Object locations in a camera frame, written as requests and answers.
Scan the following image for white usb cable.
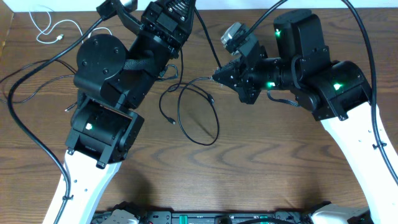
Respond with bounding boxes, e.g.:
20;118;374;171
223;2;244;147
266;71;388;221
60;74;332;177
28;4;113;45

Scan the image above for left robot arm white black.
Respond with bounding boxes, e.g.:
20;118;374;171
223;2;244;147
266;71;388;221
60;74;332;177
44;0;195;223

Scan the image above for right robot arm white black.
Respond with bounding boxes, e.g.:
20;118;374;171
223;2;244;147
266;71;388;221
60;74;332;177
213;9;397;223

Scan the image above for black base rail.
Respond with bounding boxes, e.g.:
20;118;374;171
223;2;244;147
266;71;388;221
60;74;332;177
90;201;373;224

